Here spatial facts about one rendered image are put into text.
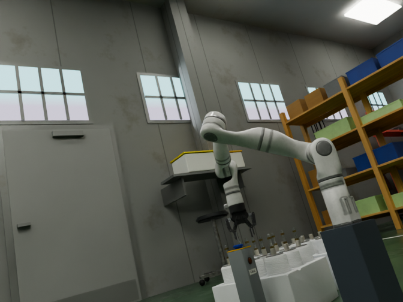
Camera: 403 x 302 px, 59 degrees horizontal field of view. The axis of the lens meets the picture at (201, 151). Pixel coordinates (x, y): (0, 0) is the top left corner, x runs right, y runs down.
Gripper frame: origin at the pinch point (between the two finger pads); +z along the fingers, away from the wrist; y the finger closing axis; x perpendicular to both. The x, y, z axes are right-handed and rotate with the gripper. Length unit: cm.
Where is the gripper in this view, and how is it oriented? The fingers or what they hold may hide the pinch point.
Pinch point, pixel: (244, 235)
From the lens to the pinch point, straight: 163.9
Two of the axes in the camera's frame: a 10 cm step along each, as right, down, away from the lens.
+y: 9.7, -2.1, 1.4
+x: -0.8, 2.9, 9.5
